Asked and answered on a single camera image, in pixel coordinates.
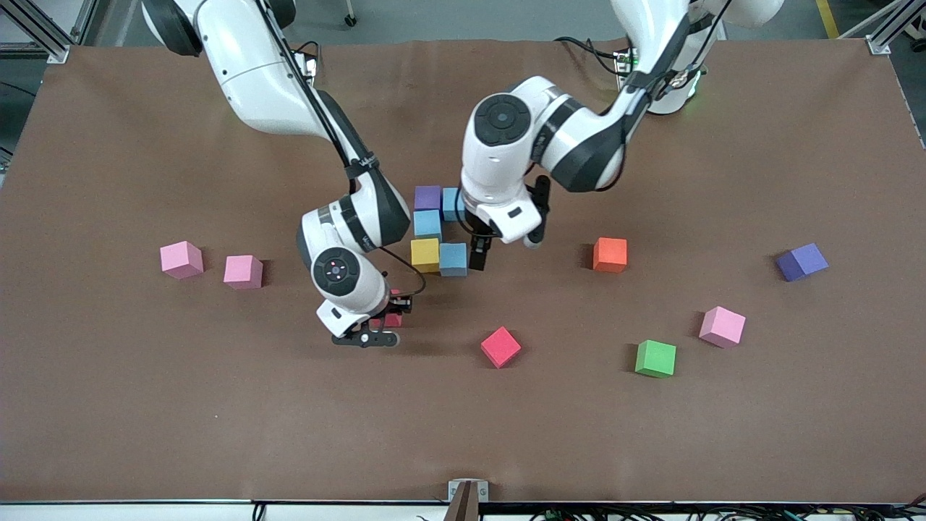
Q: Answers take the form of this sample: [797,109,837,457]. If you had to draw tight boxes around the yellow foam cube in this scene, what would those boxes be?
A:
[411,237,441,274]

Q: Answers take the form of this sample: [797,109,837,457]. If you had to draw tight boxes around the white table edge rail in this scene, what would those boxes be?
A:
[0,501,926,521]

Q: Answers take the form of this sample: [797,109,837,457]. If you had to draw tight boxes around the pink foam cube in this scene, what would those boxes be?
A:
[224,255,264,290]
[160,241,205,280]
[699,305,747,349]

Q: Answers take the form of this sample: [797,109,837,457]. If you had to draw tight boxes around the black base cable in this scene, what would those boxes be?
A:
[556,36,623,73]

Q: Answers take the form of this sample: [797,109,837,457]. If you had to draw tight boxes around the grey metal table bracket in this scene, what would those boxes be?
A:
[443,479,490,521]

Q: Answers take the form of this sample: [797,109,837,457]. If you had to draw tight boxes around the brown table cover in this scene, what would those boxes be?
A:
[0,38,926,504]

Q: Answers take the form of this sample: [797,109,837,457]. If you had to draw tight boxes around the red foam cube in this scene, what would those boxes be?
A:
[370,288,404,329]
[480,327,522,369]

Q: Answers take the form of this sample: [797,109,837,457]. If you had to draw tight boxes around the orange foam cube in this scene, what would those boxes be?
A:
[592,237,629,274]

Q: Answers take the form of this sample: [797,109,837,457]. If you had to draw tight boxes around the green foam cube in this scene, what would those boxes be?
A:
[634,339,677,378]

